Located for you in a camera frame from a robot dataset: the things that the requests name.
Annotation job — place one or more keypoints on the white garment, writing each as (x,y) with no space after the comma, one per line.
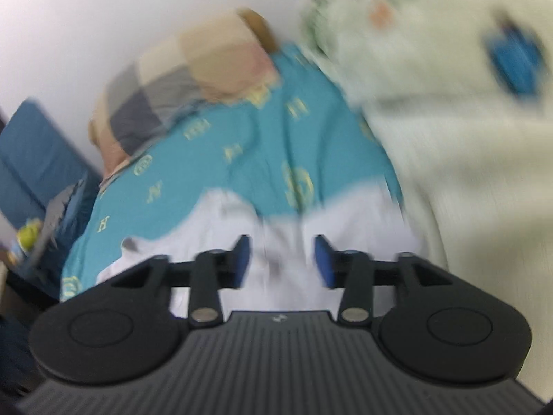
(281,233)

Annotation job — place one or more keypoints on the green plush toy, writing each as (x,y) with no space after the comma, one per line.
(28,231)

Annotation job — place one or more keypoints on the plaid pillow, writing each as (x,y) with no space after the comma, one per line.
(185,73)

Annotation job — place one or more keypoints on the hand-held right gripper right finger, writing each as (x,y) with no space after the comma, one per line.
(324,261)

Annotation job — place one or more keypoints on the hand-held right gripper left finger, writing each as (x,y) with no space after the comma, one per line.
(242,261)

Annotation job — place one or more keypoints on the teal printed bedsheet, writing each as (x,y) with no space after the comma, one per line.
(242,147)

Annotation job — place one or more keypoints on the grey cloth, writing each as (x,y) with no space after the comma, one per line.
(60,212)

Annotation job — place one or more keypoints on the brown cushion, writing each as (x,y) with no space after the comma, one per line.
(265,28)

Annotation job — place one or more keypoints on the pale green fleece blanket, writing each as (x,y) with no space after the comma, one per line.
(432,95)

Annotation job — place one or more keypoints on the blue covered chair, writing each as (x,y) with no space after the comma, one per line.
(13,199)
(43,147)

